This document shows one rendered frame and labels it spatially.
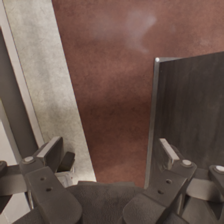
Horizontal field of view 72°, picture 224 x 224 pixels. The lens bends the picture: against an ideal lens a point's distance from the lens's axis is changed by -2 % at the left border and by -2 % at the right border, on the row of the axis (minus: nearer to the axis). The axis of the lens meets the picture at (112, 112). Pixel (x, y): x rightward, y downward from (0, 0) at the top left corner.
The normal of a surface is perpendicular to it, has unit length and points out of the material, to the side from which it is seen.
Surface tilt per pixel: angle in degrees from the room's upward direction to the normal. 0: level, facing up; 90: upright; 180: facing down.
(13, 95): 0
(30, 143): 0
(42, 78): 0
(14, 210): 90
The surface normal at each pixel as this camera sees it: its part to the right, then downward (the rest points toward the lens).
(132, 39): -0.01, 0.25
